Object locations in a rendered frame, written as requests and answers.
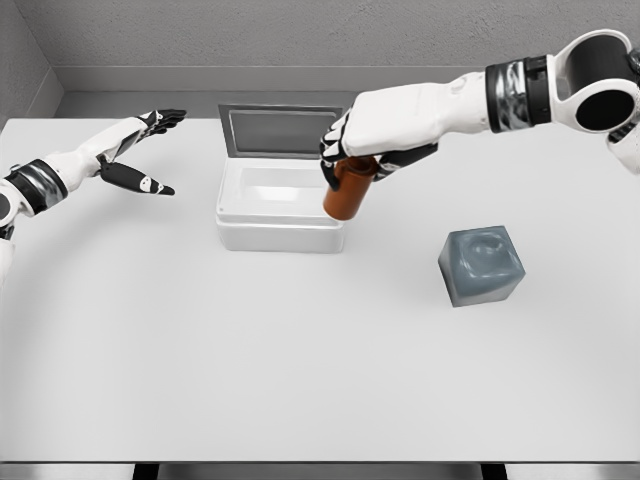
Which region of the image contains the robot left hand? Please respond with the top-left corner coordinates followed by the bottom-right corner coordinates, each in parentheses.
top-left (94, 108), bottom-right (188, 198)

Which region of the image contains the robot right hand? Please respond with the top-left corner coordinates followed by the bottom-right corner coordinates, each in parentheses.
top-left (318, 85), bottom-right (443, 192)

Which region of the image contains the brown cylindrical bottle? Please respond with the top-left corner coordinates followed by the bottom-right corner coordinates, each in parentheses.
top-left (322, 155), bottom-right (377, 221)

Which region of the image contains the white box lid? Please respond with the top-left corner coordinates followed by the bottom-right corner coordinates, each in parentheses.
top-left (217, 103), bottom-right (353, 162)

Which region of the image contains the white open box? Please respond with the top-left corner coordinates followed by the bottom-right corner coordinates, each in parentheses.
top-left (215, 152), bottom-right (346, 254)

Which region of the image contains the grey cube block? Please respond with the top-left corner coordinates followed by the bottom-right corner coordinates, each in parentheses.
top-left (437, 225), bottom-right (527, 309)

